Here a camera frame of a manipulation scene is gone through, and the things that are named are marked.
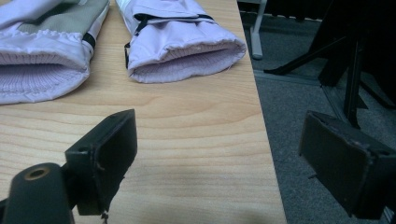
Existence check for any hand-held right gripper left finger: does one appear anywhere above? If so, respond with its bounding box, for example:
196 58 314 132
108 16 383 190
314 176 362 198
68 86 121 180
64 108 138 217

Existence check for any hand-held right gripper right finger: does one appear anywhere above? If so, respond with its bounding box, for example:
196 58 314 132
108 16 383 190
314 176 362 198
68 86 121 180
298 110 396 220

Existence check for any black tripod stand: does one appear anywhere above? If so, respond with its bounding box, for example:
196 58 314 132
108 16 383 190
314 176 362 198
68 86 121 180
263 0 396 130

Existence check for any white metal desk frame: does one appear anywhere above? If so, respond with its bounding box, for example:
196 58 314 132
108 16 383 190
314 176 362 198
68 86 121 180
237 0 269 61

